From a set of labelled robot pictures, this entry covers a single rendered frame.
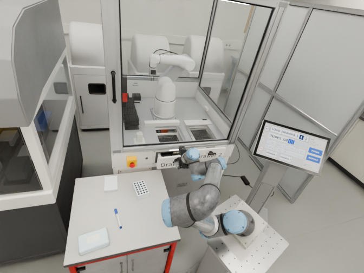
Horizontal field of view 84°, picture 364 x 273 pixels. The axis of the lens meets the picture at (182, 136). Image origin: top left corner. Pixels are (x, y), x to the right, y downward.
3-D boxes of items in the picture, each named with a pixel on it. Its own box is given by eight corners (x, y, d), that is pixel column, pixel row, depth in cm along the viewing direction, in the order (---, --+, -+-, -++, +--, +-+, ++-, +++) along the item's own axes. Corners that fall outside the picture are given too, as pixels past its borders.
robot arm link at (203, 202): (213, 195, 73) (221, 150, 119) (186, 202, 76) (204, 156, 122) (225, 222, 75) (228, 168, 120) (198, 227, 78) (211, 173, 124)
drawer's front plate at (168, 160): (192, 165, 165) (194, 155, 158) (156, 169, 156) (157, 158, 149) (191, 163, 166) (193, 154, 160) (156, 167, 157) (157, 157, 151)
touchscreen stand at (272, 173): (266, 250, 201) (323, 181, 142) (222, 232, 209) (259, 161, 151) (266, 210, 241) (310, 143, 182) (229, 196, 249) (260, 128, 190)
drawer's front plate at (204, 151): (222, 157, 179) (226, 148, 173) (192, 160, 170) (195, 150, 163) (222, 156, 180) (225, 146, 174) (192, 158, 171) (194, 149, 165)
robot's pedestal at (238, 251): (234, 282, 174) (270, 237, 130) (210, 308, 157) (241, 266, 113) (210, 252, 192) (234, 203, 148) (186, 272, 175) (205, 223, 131)
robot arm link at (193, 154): (190, 161, 117) (187, 147, 119) (184, 165, 127) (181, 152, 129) (202, 158, 119) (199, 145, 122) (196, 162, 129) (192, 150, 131)
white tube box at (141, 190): (149, 196, 142) (149, 192, 139) (137, 199, 138) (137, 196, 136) (143, 183, 150) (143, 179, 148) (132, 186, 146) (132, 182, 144)
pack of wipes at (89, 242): (106, 230, 118) (106, 226, 116) (109, 245, 112) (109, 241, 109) (78, 239, 112) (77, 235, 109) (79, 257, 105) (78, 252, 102)
